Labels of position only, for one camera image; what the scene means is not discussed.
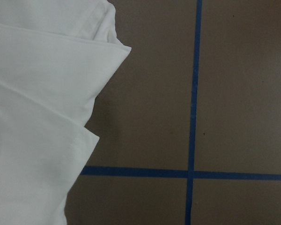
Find white long-sleeve printed shirt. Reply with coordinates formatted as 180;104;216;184
0;0;131;225

